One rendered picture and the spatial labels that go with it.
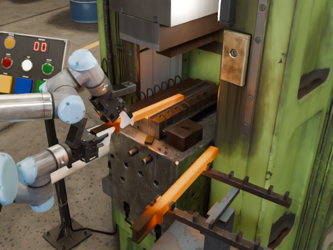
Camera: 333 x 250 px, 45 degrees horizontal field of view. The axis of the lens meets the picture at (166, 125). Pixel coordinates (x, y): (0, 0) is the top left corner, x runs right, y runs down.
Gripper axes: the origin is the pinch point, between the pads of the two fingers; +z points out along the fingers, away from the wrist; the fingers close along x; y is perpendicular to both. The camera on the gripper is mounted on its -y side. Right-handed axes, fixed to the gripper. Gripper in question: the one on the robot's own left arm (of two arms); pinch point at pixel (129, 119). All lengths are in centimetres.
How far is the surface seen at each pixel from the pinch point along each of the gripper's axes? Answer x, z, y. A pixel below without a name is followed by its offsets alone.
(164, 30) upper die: 7.8, -23.5, -25.3
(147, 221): 45, -20, 29
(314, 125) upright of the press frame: 46, 38, -48
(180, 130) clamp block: 15.3, 8.2, -8.3
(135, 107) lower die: -7.7, 6.9, -8.1
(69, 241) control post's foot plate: -53, 86, 51
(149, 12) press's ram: 3.5, -29.7, -25.8
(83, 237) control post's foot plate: -49, 90, 44
